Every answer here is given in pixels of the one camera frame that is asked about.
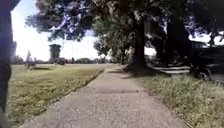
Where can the distant row of trees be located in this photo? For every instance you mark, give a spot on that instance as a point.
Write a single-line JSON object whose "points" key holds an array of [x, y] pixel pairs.
{"points": [[83, 61]]}

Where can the large tree with thick trunk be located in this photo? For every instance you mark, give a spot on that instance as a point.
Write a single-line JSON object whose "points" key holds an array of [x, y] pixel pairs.
{"points": [[139, 43]]}

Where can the grey concrete sidewalk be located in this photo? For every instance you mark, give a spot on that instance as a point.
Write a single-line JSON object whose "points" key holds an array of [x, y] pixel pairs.
{"points": [[110, 100]]}

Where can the dark tower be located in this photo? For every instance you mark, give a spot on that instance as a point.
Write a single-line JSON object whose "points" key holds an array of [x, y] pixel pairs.
{"points": [[55, 52]]}

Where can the pale concrete steps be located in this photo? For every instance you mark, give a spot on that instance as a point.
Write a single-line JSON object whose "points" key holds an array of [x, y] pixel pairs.
{"points": [[171, 70]]}

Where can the dark shaded tree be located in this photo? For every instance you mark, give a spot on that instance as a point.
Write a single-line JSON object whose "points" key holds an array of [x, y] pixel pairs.
{"points": [[177, 40]]}

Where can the wide grass field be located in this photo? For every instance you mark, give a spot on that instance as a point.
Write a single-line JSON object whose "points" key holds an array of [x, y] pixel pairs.
{"points": [[43, 86]]}

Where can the grass strip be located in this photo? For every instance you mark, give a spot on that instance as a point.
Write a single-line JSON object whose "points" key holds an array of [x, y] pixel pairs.
{"points": [[186, 100]]}

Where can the black vehicle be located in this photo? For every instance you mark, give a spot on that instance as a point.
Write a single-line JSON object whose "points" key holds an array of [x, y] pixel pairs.
{"points": [[208, 61]]}

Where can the dark post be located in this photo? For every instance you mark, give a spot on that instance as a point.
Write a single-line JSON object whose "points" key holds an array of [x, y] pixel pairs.
{"points": [[4, 60]]}

